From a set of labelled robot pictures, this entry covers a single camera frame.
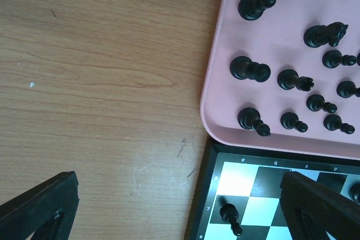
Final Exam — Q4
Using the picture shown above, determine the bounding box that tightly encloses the black bishop tray bottom left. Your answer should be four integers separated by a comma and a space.
237, 107, 271, 137

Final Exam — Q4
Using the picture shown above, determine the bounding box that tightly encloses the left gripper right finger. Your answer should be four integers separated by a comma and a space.
280, 171, 359, 239

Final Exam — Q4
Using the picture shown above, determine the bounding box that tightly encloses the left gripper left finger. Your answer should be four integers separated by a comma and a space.
1, 171, 79, 239

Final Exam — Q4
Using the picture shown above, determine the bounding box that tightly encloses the black bishop in tray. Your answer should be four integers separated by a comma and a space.
238, 0, 277, 21

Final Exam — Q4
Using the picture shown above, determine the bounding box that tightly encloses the black piece board top middle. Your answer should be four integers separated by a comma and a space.
348, 183, 360, 204

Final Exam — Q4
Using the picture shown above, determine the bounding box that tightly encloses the black pawn on board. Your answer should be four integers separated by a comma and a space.
219, 196, 243, 237

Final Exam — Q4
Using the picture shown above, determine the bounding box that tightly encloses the black knight in tray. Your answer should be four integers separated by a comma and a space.
303, 22, 349, 48

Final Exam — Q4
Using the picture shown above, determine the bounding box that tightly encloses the pink plastic tray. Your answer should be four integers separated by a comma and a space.
200, 0, 359, 160

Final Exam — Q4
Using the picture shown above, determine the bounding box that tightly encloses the black pawn tray bottom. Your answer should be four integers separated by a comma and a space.
280, 112, 308, 133

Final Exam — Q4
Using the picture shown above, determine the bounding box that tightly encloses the black rook in tray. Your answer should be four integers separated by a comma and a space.
277, 69, 314, 92

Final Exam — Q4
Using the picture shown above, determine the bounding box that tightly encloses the black and white chessboard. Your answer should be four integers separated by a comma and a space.
184, 140, 359, 239

